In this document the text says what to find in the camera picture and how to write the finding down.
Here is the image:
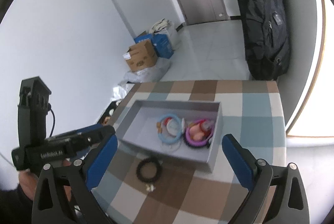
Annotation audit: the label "purple ring bracelet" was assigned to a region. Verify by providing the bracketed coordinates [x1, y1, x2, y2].
[185, 119, 216, 149]

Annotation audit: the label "pink pig toy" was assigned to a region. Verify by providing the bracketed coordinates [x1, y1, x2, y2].
[189, 120, 212, 142]

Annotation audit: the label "black beaded bracelet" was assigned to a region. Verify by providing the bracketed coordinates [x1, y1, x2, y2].
[136, 157, 163, 183]

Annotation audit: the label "light blue ring bracelet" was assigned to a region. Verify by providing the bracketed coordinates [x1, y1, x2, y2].
[157, 113, 182, 145]

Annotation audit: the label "left hand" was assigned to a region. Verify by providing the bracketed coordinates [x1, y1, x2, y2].
[18, 160, 71, 201]

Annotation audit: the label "checkered table cloth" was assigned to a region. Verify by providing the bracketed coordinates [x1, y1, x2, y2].
[93, 80, 286, 223]

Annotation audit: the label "black white sandals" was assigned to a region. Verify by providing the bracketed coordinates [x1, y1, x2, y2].
[97, 100, 122, 125]

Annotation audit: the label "grey shallow cardboard box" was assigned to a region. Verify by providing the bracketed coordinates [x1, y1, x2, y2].
[114, 99, 223, 173]

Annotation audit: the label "white crumpled plastic bag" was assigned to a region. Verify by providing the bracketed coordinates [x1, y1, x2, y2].
[111, 81, 134, 101]

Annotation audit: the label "grey plastic parcel bag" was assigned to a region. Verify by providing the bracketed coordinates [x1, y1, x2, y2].
[123, 58, 172, 83]

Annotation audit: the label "brown cardboard box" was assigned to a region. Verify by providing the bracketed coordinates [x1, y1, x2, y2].
[123, 39, 158, 72]

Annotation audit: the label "blue cardboard box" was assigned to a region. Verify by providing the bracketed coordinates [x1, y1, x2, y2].
[134, 33, 174, 59]

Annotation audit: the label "black backpack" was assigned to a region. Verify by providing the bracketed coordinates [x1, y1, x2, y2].
[239, 0, 291, 81]

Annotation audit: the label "white bag with cloth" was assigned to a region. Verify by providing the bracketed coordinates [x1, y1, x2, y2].
[149, 19, 180, 50]

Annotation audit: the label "thin white hoop bracelet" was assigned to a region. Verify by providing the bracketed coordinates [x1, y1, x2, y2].
[159, 139, 182, 153]

